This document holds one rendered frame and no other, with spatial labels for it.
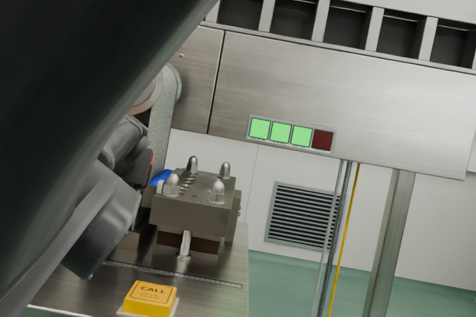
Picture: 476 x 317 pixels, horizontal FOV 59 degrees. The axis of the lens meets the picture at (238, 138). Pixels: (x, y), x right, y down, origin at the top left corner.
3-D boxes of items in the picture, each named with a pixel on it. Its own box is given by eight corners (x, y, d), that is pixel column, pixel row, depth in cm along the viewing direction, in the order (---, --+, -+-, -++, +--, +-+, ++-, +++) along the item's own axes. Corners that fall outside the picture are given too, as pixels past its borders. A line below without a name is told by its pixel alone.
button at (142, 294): (121, 313, 64) (123, 298, 64) (133, 293, 71) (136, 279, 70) (167, 322, 64) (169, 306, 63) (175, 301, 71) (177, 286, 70)
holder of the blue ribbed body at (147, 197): (140, 206, 91) (144, 183, 90) (162, 187, 113) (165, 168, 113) (155, 209, 91) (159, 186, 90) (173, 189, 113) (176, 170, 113)
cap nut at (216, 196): (206, 202, 88) (210, 180, 87) (207, 198, 91) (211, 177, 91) (223, 205, 88) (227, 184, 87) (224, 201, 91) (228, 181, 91)
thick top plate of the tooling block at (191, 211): (148, 223, 86) (153, 194, 86) (179, 187, 126) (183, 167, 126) (225, 238, 86) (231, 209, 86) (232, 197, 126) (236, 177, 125)
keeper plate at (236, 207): (224, 240, 103) (233, 197, 102) (227, 229, 113) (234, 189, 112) (235, 243, 103) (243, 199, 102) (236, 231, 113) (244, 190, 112)
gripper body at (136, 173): (145, 187, 72) (139, 171, 65) (86, 177, 72) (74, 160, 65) (154, 153, 75) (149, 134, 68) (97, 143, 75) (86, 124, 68)
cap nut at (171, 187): (159, 194, 87) (163, 173, 86) (163, 191, 90) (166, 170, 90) (177, 198, 87) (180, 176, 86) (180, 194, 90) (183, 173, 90)
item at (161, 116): (137, 190, 90) (151, 105, 89) (160, 173, 114) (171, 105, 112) (139, 191, 90) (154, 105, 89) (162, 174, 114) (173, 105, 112)
